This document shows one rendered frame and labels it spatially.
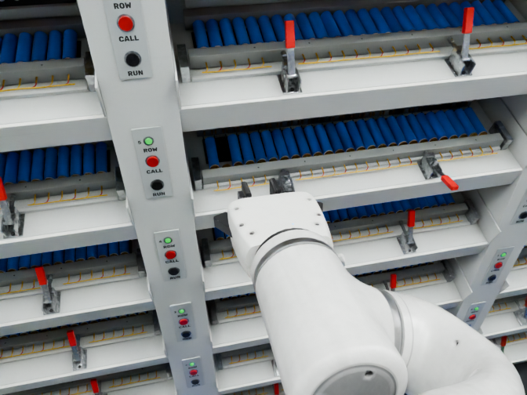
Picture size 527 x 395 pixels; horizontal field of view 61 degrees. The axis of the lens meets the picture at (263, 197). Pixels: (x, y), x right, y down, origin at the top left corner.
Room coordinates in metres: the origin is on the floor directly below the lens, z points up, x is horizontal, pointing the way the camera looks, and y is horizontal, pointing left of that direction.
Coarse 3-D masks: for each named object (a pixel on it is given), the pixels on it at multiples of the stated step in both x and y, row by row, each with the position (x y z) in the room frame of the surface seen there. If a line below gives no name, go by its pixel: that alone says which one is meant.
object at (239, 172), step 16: (416, 144) 0.68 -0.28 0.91; (432, 144) 0.68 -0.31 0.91; (448, 144) 0.69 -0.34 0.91; (464, 144) 0.69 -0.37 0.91; (480, 144) 0.70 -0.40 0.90; (496, 144) 0.71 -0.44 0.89; (288, 160) 0.63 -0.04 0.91; (304, 160) 0.63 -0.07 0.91; (320, 160) 0.64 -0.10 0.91; (336, 160) 0.64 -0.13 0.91; (352, 160) 0.64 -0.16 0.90; (368, 160) 0.65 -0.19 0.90; (384, 160) 0.66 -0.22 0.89; (448, 160) 0.67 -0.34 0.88; (208, 176) 0.59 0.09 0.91; (224, 176) 0.59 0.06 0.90; (240, 176) 0.60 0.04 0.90; (256, 176) 0.61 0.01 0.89; (320, 176) 0.62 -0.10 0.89
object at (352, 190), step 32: (512, 128) 0.72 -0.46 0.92; (192, 160) 0.62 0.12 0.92; (480, 160) 0.68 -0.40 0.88; (512, 160) 0.68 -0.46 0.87; (192, 192) 0.58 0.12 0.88; (224, 192) 0.58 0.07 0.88; (256, 192) 0.59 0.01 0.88; (320, 192) 0.59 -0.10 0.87; (352, 192) 0.60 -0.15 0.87; (384, 192) 0.61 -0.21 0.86; (416, 192) 0.63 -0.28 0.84; (448, 192) 0.65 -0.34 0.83
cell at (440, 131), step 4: (428, 112) 0.77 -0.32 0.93; (432, 112) 0.77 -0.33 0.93; (428, 116) 0.76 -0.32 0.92; (432, 116) 0.76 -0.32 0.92; (428, 120) 0.76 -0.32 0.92; (432, 120) 0.75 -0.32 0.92; (436, 120) 0.75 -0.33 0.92; (432, 124) 0.74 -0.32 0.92; (436, 124) 0.74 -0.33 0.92; (440, 124) 0.74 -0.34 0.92; (432, 128) 0.74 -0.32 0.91; (436, 128) 0.73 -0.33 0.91; (440, 128) 0.73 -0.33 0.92; (436, 132) 0.72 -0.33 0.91; (440, 132) 0.72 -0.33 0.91; (444, 132) 0.72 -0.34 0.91; (440, 136) 0.71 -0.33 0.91; (444, 136) 0.71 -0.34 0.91
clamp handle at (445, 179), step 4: (432, 164) 0.64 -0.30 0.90; (436, 164) 0.64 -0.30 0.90; (432, 168) 0.63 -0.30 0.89; (436, 168) 0.63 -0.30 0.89; (436, 172) 0.62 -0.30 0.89; (440, 172) 0.62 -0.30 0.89; (440, 176) 0.61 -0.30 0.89; (444, 176) 0.60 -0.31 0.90; (448, 176) 0.60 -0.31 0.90; (444, 180) 0.59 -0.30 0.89; (448, 180) 0.59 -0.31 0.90; (452, 180) 0.59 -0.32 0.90; (448, 184) 0.58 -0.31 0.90; (452, 184) 0.58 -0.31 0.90; (456, 184) 0.58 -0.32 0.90; (452, 188) 0.57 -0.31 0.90; (456, 188) 0.57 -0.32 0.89
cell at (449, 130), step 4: (440, 112) 0.77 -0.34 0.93; (436, 116) 0.77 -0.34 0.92; (440, 116) 0.76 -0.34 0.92; (444, 116) 0.76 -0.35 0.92; (440, 120) 0.75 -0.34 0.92; (444, 120) 0.75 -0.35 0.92; (448, 120) 0.75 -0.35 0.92; (444, 124) 0.74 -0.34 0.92; (448, 124) 0.74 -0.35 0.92; (444, 128) 0.74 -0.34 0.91; (448, 128) 0.73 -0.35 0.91; (452, 128) 0.73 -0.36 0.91; (448, 132) 0.72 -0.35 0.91; (452, 132) 0.72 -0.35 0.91; (448, 136) 0.72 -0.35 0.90
